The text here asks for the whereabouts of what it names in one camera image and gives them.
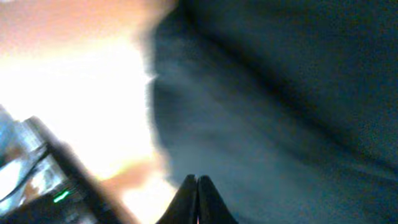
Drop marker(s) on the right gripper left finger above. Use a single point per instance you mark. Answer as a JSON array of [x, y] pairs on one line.
[[183, 207]]

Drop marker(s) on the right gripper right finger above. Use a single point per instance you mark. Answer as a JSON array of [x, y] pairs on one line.
[[211, 206]]

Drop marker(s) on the black t-shirt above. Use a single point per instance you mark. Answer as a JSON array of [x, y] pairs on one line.
[[289, 106]]

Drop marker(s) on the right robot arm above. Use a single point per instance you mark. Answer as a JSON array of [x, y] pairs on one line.
[[41, 182]]

